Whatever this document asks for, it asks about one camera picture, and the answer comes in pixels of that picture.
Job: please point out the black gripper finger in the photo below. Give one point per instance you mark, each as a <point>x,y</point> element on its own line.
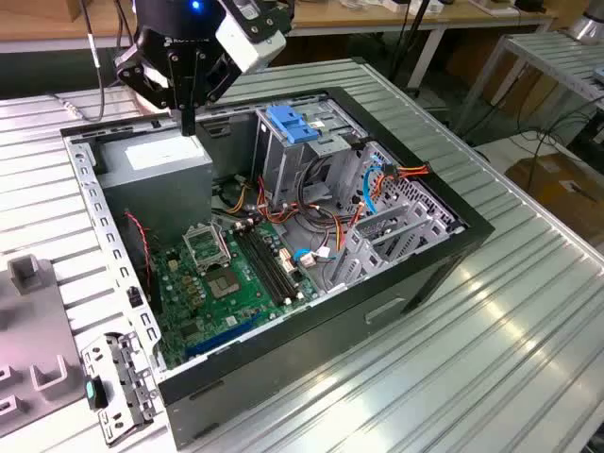
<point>179,80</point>
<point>212,75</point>

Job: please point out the grey metal disk bay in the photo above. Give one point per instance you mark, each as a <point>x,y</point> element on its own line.
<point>441,225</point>

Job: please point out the blue plastic drive latch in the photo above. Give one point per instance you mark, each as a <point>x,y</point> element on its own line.
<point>302,132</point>

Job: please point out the grey metal drive cage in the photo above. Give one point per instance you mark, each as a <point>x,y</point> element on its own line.
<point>278,165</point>

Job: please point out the grey power supply unit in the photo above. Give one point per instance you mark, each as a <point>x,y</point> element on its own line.
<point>156,198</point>

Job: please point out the black RAM slot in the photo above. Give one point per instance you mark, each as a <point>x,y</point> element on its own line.
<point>262,269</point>
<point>276,262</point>

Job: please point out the black tripod stand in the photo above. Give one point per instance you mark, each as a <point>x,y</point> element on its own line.
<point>407,40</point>

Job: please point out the white board connector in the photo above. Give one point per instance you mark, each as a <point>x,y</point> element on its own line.
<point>287,262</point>

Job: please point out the CPU socket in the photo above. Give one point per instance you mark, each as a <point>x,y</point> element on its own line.
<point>222,283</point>

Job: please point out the green motherboard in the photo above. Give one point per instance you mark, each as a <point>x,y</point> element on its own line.
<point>179,292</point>

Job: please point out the blue expansion slot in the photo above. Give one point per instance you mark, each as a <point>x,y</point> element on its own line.
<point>222,337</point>

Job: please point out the grey parts rack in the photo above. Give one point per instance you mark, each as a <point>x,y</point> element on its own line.
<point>33,321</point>

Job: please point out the black open PC case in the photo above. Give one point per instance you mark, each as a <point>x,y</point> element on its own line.
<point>283,358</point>

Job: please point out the brown cardboard box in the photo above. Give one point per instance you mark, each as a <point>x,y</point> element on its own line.
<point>528,94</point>
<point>566,198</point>

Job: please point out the black latch with teal tab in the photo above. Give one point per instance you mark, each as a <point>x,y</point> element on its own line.
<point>96,394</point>

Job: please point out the metal slat side table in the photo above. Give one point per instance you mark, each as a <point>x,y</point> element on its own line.
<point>557,56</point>

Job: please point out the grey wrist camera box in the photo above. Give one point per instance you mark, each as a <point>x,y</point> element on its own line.
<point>245,45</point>

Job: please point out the small black case switch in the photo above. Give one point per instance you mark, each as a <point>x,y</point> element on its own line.
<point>134,297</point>

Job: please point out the metal expansion card bracket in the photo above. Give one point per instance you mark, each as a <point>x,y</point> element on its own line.
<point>127,373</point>

